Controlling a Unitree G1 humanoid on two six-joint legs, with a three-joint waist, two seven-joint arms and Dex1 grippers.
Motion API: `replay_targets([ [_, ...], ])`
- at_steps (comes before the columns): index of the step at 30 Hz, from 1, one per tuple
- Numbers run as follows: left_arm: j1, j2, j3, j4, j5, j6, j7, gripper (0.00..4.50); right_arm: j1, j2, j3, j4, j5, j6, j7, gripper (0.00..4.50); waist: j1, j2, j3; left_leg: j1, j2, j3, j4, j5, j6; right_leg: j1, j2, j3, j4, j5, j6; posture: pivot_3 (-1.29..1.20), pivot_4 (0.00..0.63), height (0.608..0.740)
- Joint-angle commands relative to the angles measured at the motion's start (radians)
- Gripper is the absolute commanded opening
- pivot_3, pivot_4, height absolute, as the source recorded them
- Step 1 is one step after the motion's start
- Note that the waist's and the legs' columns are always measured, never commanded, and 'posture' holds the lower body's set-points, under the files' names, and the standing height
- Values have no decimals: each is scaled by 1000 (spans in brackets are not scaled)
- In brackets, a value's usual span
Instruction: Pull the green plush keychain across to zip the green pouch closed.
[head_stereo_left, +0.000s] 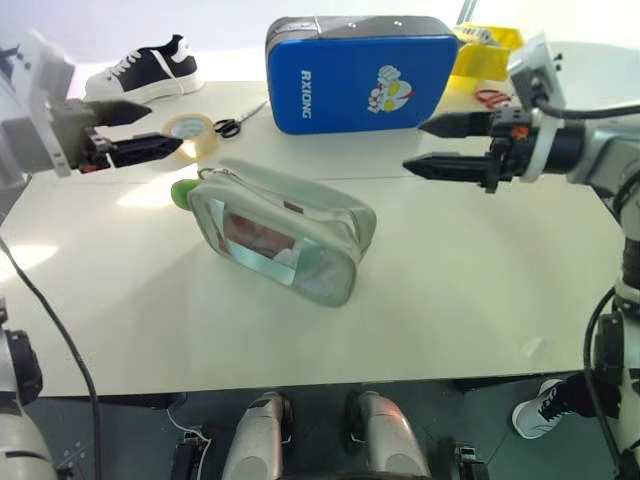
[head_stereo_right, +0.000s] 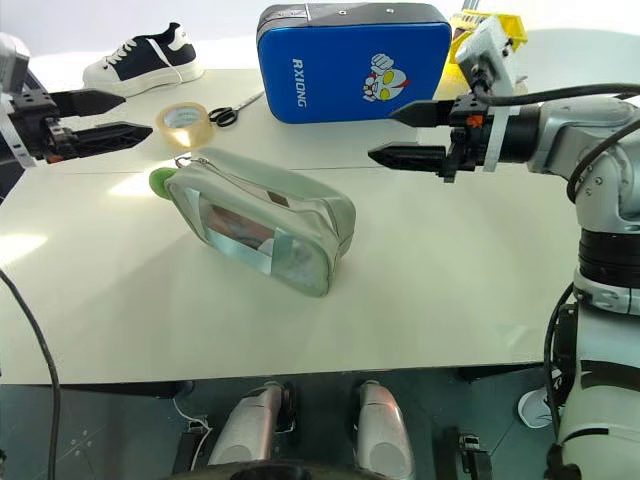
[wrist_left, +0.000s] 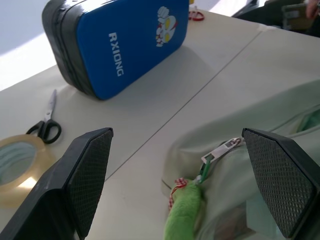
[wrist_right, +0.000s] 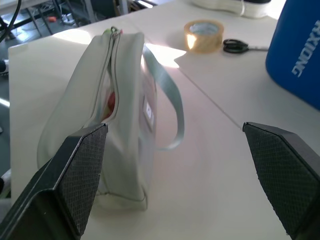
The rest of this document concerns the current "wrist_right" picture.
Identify black cable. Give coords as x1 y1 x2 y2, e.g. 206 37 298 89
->
0 0 23 44

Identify brown packing tape roll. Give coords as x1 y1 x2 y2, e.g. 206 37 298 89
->
183 19 224 54

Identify white rope coil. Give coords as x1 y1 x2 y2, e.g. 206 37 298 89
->
191 0 287 20

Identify blue plastic container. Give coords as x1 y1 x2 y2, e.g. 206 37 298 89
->
265 0 320 112

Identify white power strip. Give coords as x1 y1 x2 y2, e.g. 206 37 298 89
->
60 13 76 25

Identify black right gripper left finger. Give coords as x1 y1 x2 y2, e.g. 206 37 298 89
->
0 123 109 240

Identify black handled scissors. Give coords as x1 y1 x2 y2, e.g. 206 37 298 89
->
222 38 270 54

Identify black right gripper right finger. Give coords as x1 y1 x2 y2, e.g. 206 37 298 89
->
242 121 320 240

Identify white zippered fabric bag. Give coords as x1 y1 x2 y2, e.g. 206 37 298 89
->
36 26 186 212

